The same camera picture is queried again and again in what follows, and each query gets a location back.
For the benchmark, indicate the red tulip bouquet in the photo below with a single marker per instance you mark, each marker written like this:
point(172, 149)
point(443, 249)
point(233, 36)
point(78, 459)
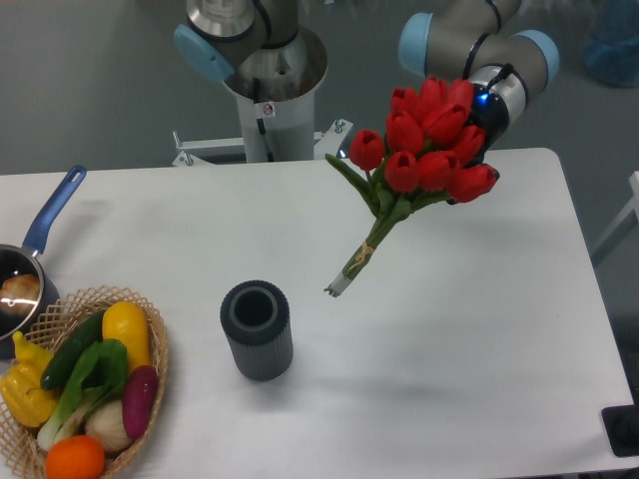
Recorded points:
point(427, 139)

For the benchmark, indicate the bread roll in saucepan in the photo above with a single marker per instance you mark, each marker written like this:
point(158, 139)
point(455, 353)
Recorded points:
point(19, 294)

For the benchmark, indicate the blue bag in background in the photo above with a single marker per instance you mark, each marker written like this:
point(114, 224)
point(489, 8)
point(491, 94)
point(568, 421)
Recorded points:
point(610, 50)

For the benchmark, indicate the white frame at right edge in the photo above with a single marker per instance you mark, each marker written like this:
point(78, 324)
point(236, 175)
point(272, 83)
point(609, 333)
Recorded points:
point(619, 227)

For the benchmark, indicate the green bok choy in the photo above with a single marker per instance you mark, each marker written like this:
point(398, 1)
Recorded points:
point(99, 375)

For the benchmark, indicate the dark grey ribbed vase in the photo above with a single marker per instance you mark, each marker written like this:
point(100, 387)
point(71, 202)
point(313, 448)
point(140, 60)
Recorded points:
point(255, 317)

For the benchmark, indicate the yellow squash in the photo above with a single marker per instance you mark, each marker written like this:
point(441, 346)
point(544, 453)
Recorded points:
point(127, 322)

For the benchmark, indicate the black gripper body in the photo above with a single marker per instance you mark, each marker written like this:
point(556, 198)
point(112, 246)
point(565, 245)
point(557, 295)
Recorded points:
point(499, 98)

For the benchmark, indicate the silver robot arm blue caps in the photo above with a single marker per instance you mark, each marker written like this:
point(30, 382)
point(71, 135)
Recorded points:
point(453, 45)

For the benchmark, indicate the woven wicker basket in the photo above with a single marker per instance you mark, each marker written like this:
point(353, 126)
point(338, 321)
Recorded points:
point(20, 456)

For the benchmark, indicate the green cucumber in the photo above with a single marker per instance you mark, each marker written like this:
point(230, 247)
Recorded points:
point(60, 367)

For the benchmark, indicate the orange fruit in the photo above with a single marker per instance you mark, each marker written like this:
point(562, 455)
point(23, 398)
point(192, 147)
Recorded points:
point(79, 456)

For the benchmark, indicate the beige garlic bulb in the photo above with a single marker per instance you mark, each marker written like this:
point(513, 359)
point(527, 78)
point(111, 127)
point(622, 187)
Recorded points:
point(106, 425)

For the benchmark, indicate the blue handled saucepan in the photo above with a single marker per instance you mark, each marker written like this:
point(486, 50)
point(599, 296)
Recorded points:
point(16, 260)

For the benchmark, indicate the yellow bell pepper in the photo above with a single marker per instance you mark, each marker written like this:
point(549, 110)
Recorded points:
point(29, 403)

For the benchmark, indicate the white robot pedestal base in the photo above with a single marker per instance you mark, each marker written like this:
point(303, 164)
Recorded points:
point(275, 92)

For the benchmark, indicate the black device at table edge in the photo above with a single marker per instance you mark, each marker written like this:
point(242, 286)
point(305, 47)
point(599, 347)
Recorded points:
point(621, 425)

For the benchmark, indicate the purple sweet potato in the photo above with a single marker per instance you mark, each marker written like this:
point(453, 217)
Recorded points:
point(138, 399)

